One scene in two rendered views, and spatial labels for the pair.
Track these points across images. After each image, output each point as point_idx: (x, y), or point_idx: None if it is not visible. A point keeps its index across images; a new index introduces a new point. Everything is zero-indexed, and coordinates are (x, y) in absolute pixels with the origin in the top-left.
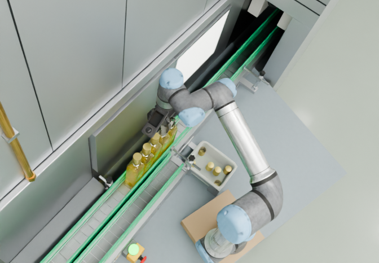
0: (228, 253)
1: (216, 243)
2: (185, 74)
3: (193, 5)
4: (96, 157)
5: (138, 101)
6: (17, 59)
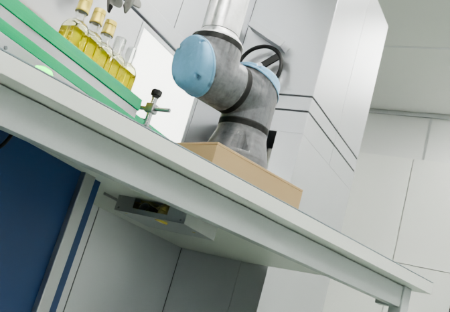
0: (237, 39)
1: None
2: (141, 105)
3: None
4: None
5: None
6: None
